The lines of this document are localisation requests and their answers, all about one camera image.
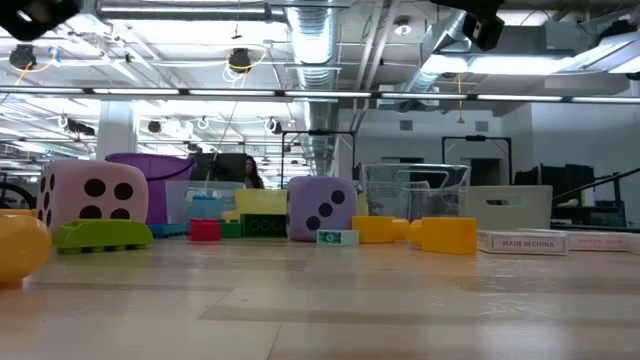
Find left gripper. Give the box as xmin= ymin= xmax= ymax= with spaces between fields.
xmin=0 ymin=0 xmax=81 ymax=42

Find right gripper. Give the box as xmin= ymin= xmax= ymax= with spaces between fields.
xmin=429 ymin=0 xmax=505 ymax=19

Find pink foam dice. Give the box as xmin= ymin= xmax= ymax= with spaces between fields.
xmin=36 ymin=159 xmax=150 ymax=234

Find lime green toy brick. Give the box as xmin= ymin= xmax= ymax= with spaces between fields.
xmin=51 ymin=218 xmax=155 ymax=256

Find small yellow toy brick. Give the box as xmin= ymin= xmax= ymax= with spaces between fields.
xmin=408 ymin=216 xmax=479 ymax=256

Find long blue toy brick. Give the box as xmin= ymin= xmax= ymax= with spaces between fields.
xmin=147 ymin=222 xmax=190 ymax=239

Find purple foam dice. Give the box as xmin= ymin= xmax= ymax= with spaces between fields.
xmin=286 ymin=175 xmax=359 ymax=243

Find large blue toy brick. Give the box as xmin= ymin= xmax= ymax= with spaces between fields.
xmin=188 ymin=193 xmax=225 ymax=221

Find small teal toy brick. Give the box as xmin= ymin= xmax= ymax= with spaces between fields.
xmin=315 ymin=228 xmax=361 ymax=248

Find red toy brick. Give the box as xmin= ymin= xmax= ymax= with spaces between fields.
xmin=188 ymin=218 xmax=223 ymax=243

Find dark green toy brick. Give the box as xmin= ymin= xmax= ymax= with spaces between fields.
xmin=239 ymin=213 xmax=289 ymax=239

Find white building column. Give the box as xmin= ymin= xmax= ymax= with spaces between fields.
xmin=96 ymin=99 xmax=140 ymax=162

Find long ceiling light strip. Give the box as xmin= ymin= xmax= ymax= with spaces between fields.
xmin=0 ymin=85 xmax=640 ymax=104

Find black desk equipment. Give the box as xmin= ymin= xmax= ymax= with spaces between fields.
xmin=513 ymin=162 xmax=629 ymax=229

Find purple plastic bucket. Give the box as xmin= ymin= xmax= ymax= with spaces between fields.
xmin=104 ymin=152 xmax=197 ymax=226

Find white frosted plastic bin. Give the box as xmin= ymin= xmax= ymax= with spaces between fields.
xmin=464 ymin=184 xmax=554 ymax=232

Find large clear plastic bin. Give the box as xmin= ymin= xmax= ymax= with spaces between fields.
xmin=359 ymin=162 xmax=472 ymax=236

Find small clear plastic bin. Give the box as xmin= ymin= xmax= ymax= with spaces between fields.
xmin=164 ymin=179 xmax=247 ymax=226

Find black desk monitor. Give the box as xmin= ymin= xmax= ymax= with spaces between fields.
xmin=191 ymin=151 xmax=249 ymax=184

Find person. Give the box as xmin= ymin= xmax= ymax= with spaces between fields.
xmin=243 ymin=155 xmax=266 ymax=190

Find yellow translucent plastic bin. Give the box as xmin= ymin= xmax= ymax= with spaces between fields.
xmin=234 ymin=188 xmax=369 ymax=217

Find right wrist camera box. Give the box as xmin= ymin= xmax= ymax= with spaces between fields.
xmin=462 ymin=12 xmax=506 ymax=53

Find black ceiling cable reel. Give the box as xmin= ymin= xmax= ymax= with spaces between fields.
xmin=8 ymin=43 xmax=39 ymax=71
xmin=227 ymin=47 xmax=254 ymax=74

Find yellow hanging cord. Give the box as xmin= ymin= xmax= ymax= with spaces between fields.
xmin=455 ymin=73 xmax=466 ymax=125

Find black gantry frame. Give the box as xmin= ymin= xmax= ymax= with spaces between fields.
xmin=441 ymin=134 xmax=514 ymax=187

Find silver ceiling ventilation duct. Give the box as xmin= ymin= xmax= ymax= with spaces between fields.
xmin=284 ymin=0 xmax=344 ymax=176

